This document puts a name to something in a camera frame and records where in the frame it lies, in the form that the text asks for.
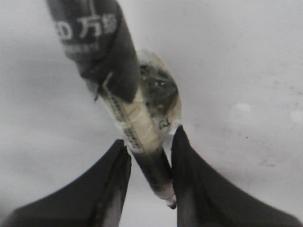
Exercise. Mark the white whiteboard marker pen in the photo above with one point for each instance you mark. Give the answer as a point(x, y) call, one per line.
point(137, 88)

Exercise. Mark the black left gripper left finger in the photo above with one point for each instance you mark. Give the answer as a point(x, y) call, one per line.
point(94, 199)

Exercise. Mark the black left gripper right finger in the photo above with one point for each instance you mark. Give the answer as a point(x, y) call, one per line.
point(207, 199)

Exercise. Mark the white whiteboard with aluminium frame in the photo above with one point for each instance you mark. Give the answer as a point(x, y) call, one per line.
point(238, 65)

